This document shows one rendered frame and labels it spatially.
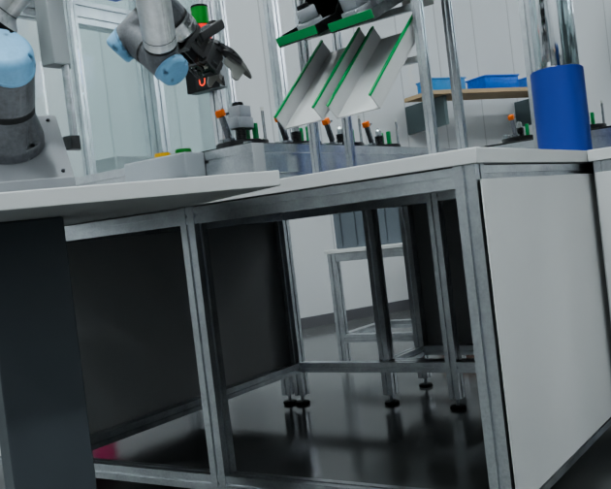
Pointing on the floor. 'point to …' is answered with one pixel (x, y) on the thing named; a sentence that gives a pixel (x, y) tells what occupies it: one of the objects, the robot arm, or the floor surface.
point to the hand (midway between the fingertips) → (236, 77)
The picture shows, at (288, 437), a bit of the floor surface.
